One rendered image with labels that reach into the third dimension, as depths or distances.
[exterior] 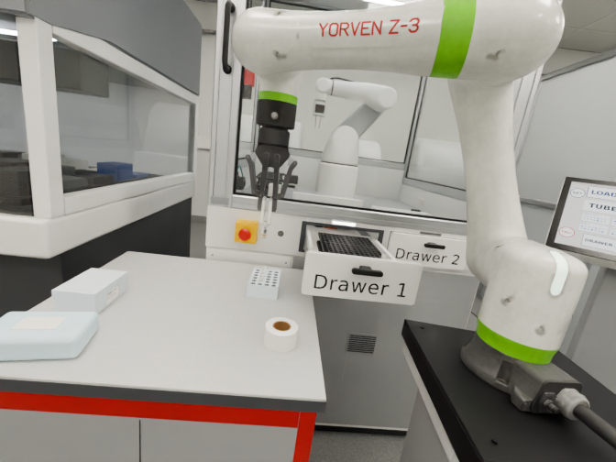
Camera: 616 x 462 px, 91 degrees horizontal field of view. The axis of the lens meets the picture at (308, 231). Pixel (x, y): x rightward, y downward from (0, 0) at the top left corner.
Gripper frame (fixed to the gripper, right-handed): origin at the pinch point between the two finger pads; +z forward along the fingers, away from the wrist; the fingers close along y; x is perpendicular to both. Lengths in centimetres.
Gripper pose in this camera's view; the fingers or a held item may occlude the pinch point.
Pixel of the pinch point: (266, 211)
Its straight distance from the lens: 78.6
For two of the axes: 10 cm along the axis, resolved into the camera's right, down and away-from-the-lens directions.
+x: -0.2, -2.5, 9.7
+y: 9.9, 1.3, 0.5
